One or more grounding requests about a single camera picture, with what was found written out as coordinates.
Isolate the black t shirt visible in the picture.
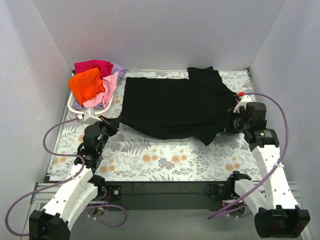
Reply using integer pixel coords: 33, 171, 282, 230
119, 67, 237, 146

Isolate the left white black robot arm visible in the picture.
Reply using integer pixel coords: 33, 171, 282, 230
28, 116, 120, 240

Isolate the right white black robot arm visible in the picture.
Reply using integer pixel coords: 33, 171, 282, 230
226, 99, 311, 238

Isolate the floral patterned table mat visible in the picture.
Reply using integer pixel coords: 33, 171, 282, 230
47, 70, 262, 182

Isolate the white plastic laundry basket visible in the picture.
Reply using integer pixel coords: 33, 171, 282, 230
67, 92, 114, 115

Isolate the pink t shirt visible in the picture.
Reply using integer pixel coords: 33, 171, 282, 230
83, 72, 119, 109

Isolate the orange t shirt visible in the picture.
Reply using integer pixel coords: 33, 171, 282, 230
68, 67, 105, 105

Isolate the lavender t shirt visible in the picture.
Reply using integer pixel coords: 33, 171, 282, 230
111, 63, 128, 81

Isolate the magenta t shirt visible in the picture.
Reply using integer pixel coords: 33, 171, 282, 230
74, 59, 114, 76

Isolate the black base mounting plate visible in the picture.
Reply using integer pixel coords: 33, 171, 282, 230
103, 181, 239, 211

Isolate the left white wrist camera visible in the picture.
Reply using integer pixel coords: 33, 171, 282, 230
76, 108, 102, 125

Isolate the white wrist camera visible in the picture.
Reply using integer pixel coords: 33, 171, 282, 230
233, 92, 253, 113
76, 108, 102, 125

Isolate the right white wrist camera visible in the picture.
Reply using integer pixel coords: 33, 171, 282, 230
233, 92, 253, 113

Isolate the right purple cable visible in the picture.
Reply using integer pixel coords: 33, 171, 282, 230
206, 92, 290, 221

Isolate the aluminium frame rail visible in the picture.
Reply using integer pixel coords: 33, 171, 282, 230
30, 181, 301, 204

